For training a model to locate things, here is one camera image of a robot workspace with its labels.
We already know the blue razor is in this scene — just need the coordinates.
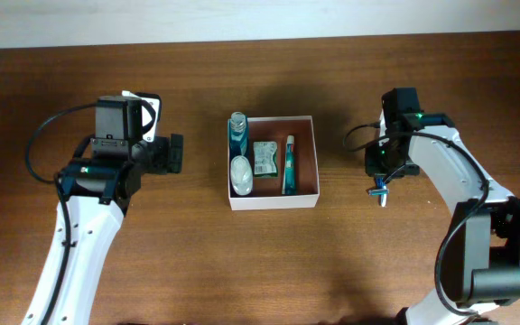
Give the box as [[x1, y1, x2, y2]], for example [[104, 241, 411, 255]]
[[367, 177, 389, 196]]

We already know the clear gel bottle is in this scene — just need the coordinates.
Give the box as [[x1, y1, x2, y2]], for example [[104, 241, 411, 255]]
[[229, 155, 253, 196]]

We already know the blue mouthwash bottle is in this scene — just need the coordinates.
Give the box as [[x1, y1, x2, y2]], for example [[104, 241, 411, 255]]
[[228, 112, 248, 159]]

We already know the green white soap packet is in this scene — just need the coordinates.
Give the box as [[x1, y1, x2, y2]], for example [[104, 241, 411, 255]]
[[253, 141, 278, 177]]

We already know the green white toothpaste tube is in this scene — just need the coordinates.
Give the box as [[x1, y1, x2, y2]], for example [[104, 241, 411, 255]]
[[282, 135, 296, 195]]

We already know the blue white toothbrush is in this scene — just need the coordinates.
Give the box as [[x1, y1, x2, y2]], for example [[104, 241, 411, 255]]
[[379, 179, 388, 208]]

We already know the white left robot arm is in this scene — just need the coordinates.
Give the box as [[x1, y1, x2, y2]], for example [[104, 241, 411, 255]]
[[23, 90, 183, 324]]

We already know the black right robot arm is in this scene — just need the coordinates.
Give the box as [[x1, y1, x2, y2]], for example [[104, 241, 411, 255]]
[[365, 88, 520, 325]]

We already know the pink open box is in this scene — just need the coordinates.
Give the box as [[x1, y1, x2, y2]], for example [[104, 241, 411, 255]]
[[227, 116, 320, 210]]

